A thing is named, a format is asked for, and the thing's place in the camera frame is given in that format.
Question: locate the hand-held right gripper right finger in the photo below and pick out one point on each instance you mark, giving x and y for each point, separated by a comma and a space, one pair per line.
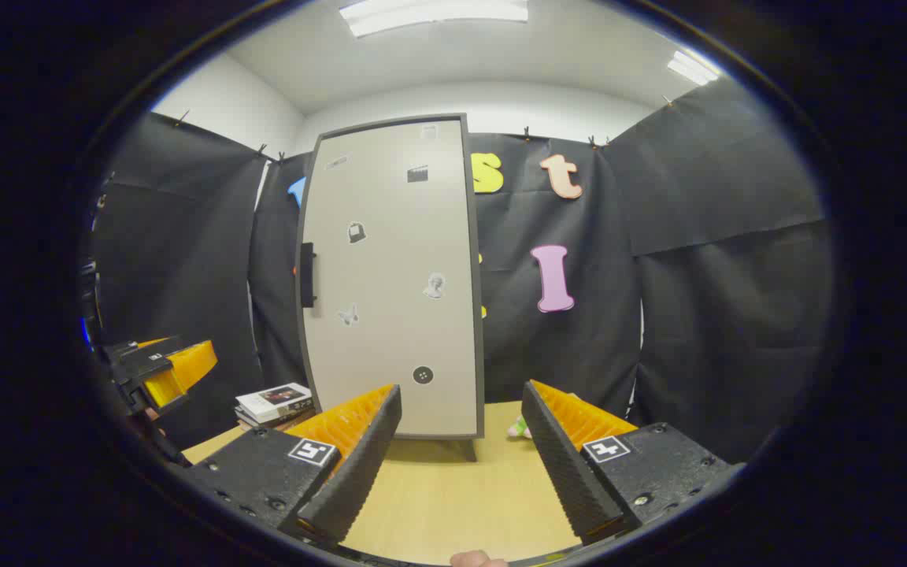
560, 465

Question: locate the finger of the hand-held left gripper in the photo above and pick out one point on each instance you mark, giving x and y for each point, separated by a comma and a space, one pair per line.
182, 370
150, 342

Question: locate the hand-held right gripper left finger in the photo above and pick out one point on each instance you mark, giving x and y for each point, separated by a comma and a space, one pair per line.
359, 465

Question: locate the beige cabinet door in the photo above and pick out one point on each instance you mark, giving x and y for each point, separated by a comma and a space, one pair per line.
398, 276

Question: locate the green pink plush toy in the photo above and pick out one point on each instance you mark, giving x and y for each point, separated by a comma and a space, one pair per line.
518, 429

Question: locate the black backdrop cloth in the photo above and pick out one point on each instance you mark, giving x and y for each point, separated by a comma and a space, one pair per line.
697, 276

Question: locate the large ceiling light panel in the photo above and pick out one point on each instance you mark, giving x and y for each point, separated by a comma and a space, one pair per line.
438, 14

